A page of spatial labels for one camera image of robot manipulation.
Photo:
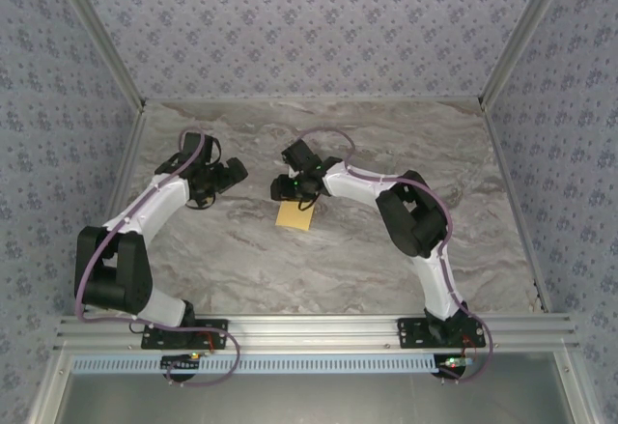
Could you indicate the yellow square paper sheet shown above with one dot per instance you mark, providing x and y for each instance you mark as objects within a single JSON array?
[{"x": 294, "y": 216}]

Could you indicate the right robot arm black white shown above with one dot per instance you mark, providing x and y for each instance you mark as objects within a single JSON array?
[{"x": 410, "y": 221}]

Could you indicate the grey metal sheet panel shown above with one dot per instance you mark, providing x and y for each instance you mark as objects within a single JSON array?
[{"x": 309, "y": 400}]

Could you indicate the left small adapter board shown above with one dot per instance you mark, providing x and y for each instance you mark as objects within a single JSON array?
[{"x": 181, "y": 361}]

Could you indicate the small adapter board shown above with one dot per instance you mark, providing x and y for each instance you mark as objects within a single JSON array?
[
  {"x": 181, "y": 361},
  {"x": 454, "y": 362}
]

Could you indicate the right small adapter board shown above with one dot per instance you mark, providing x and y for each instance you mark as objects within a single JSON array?
[{"x": 454, "y": 362}]

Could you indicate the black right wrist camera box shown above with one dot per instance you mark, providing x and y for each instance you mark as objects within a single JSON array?
[{"x": 301, "y": 156}]

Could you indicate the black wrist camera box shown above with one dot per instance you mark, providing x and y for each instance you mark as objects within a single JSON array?
[
  {"x": 301, "y": 156},
  {"x": 195, "y": 146}
]

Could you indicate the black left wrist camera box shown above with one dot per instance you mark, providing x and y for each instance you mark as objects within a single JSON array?
[{"x": 195, "y": 146}]

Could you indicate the aluminium left side rail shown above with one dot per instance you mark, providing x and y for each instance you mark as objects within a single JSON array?
[{"x": 113, "y": 192}]

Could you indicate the aluminium mounting rail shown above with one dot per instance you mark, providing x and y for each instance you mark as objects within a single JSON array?
[{"x": 314, "y": 330}]

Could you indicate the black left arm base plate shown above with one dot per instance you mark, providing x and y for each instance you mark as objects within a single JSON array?
[{"x": 159, "y": 339}]

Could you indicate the aluminium left corner post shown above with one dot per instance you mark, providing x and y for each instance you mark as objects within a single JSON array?
[{"x": 103, "y": 37}]

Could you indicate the aluminium corner post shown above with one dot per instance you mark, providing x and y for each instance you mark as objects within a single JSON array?
[
  {"x": 103, "y": 37},
  {"x": 521, "y": 37}
]

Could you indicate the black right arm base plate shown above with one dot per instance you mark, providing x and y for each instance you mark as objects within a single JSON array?
[{"x": 415, "y": 337}]

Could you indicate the aluminium right side rail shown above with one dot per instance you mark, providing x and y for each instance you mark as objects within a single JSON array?
[{"x": 519, "y": 211}]

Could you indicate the aluminium right corner post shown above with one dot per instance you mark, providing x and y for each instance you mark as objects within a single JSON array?
[{"x": 521, "y": 37}]

